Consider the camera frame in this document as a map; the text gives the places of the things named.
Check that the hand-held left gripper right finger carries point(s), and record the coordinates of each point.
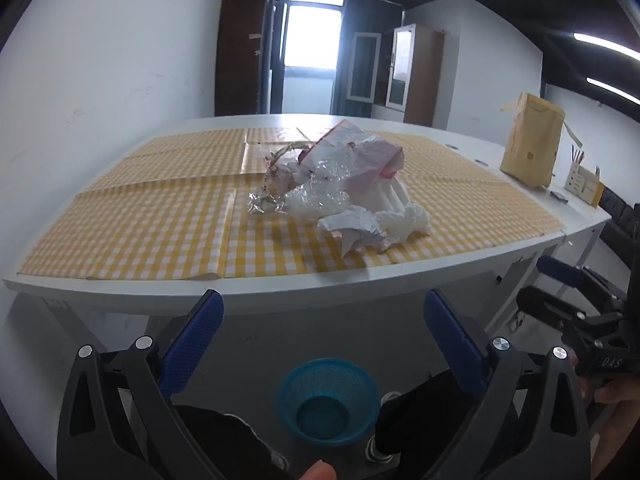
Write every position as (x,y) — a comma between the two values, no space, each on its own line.
(452,340)

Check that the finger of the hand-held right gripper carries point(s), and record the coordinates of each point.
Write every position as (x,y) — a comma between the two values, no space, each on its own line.
(542,307)
(559,270)

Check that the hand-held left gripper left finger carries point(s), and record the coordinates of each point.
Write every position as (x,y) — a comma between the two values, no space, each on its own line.
(195,335)

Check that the blue mesh wastebasket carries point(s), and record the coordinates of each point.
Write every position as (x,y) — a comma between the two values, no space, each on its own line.
(300,390)

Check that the white paper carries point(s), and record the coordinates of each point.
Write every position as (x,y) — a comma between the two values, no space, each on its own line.
(350,232)

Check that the clear plastic wrap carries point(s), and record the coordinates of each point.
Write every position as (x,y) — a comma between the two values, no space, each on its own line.
(315,195)

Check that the printed wrapper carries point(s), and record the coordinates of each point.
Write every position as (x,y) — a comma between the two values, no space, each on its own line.
(285,167)

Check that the pale pink plastic bag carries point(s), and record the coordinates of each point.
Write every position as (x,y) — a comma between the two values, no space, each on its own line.
(380,162)

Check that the person's right hand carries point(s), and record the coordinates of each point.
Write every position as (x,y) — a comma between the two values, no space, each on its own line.
(622,395)

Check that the person's left hand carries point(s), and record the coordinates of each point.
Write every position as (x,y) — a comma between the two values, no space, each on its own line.
(316,472)

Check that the small black object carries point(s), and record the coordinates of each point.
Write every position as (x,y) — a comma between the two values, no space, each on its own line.
(559,196)

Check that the black sofa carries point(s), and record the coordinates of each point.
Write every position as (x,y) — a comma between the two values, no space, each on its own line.
(616,210)

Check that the desk organizer with pens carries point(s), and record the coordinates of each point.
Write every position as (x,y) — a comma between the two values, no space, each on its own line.
(580,182)

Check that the white table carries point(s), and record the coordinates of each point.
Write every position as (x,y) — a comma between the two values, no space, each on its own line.
(300,287)

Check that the yellow checkered tablecloth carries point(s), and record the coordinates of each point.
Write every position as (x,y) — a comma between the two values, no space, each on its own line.
(150,220)

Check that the brown paper bag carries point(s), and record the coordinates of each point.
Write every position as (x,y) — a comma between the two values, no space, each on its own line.
(532,140)

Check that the white sneaker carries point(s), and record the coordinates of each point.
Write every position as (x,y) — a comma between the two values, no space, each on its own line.
(279,460)
(380,452)

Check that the ceiling light strip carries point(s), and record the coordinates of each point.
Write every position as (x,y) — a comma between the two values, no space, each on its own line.
(607,44)
(612,89)

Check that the wooden cabinet glass doors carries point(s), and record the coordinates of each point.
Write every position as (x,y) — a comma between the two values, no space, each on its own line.
(425,80)

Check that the bright glass balcony door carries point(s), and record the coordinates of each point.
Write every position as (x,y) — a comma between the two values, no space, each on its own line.
(307,35)

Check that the dark curtain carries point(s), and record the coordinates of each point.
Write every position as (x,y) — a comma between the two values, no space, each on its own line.
(355,15)

